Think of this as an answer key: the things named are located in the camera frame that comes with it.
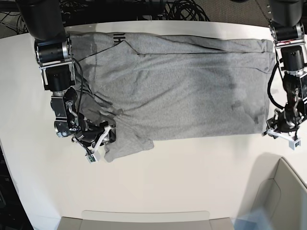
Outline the grey bin at bottom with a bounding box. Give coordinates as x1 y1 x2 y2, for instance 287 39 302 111
58 210 234 230

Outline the white camera bracket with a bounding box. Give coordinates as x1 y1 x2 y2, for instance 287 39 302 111
86 126 112 163
262 118 301 150

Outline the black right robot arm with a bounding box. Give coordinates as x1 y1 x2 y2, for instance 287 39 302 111
16 0 116 150

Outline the grey bin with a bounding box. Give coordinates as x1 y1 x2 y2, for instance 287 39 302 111
58 210 234 230
253 158 307 230

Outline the blue translucent object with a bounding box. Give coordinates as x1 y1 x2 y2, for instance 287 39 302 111
232 208 272 230

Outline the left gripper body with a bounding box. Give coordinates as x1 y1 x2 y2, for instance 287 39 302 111
271 109 305 132

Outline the grey T-shirt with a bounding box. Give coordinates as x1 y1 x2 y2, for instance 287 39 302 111
71 32 275 162

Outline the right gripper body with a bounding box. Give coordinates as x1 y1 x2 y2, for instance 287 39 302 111
71 115 106 147

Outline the grey bin at right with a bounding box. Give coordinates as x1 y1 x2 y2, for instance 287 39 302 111
253 158 307 230

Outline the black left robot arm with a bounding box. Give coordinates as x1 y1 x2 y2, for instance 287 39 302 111
269 0 307 133

